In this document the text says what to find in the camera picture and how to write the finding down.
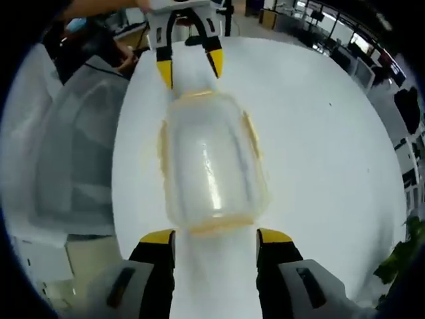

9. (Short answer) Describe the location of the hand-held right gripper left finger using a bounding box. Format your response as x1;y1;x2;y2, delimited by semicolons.
84;228;177;319

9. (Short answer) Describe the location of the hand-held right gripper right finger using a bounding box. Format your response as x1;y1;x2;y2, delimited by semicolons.
255;227;350;319

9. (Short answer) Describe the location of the clear container with tan clips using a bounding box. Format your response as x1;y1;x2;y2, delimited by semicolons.
156;88;276;239

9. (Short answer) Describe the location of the clear plastic container box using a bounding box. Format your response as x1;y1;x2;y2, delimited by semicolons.
167;96;263;230

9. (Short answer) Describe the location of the black stand pole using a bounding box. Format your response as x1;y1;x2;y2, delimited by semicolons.
223;0;234;38

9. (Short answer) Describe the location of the white box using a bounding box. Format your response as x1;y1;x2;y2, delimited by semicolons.
63;237;124;284

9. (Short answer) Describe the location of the brown box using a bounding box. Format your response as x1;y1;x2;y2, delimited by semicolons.
258;8;277;31

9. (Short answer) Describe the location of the green potted plant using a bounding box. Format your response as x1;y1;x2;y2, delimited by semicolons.
373;215;425;300

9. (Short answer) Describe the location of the grey mesh office chair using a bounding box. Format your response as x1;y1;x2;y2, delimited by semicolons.
0;76;133;240

